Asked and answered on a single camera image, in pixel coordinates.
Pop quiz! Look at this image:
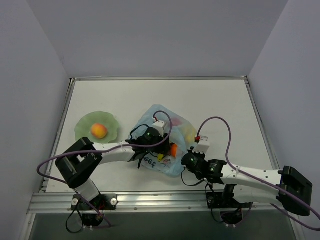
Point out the small orange fake fruit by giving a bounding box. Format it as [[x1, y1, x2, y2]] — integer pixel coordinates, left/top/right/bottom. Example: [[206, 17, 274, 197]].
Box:
[[170, 143, 178, 158]]

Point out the blue translucent plastic bag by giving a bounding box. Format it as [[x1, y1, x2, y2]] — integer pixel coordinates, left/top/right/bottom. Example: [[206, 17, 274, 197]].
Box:
[[131, 104, 194, 177]]

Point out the orange fake peach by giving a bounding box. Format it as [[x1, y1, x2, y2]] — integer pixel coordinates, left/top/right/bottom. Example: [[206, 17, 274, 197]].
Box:
[[90, 123, 108, 140]]

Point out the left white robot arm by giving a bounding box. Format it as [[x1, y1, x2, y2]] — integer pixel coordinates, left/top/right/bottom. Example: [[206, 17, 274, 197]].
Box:
[[55, 126, 171, 210]]

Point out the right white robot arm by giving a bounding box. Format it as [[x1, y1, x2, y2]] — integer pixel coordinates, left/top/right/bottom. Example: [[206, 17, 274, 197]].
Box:
[[181, 150, 313, 217]]

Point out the yellow fake fruit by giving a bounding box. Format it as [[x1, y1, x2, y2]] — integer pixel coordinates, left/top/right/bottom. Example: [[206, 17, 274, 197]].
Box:
[[182, 125, 197, 144]]

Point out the green glass bowl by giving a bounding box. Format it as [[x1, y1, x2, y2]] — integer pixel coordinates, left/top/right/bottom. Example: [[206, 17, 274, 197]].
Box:
[[74, 111, 120, 144]]

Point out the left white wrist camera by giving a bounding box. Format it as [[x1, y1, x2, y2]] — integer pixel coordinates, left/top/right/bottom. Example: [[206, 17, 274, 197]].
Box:
[[151, 120, 167, 137]]

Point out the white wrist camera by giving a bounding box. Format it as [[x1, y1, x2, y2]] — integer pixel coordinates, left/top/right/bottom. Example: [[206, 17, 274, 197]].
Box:
[[151, 120, 167, 137], [192, 135, 210, 154]]

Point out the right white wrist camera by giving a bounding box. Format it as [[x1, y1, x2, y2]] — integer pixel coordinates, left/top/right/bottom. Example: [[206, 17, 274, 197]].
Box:
[[192, 135, 210, 154]]

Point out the aluminium front rail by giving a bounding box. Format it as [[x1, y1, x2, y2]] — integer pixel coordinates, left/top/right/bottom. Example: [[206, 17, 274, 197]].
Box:
[[26, 191, 299, 215]]

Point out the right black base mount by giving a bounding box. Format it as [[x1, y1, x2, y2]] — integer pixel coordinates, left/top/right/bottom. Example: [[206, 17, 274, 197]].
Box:
[[206, 192, 244, 226]]

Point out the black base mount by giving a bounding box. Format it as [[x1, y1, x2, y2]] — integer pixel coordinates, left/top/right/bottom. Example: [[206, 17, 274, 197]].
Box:
[[65, 193, 118, 234], [206, 192, 244, 226]]

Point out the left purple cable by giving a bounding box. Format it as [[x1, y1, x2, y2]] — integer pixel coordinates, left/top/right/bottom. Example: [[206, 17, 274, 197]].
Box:
[[36, 110, 173, 186]]

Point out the purple cable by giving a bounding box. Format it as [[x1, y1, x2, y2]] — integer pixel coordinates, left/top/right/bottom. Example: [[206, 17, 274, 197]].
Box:
[[36, 110, 173, 186], [196, 116, 320, 231]]

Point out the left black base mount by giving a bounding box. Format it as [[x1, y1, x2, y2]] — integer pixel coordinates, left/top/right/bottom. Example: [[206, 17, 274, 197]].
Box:
[[65, 193, 118, 234]]

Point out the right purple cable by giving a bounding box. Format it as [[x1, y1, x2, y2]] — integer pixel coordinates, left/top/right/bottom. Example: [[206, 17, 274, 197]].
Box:
[[196, 116, 320, 231]]

